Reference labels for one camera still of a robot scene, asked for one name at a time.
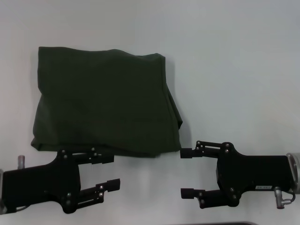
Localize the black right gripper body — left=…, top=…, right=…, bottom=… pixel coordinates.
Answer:
left=216, top=141, right=294, bottom=208

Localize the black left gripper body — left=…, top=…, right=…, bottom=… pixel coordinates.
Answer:
left=3, top=148, right=83, bottom=215

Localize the dark green FREE t-shirt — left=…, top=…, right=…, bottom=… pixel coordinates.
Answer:
left=30, top=45, right=184, bottom=160

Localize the silver right wrist cable plug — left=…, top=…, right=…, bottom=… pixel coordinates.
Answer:
left=273, top=187, right=290, bottom=210

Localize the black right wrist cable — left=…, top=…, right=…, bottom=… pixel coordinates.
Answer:
left=282, top=191, right=296, bottom=203

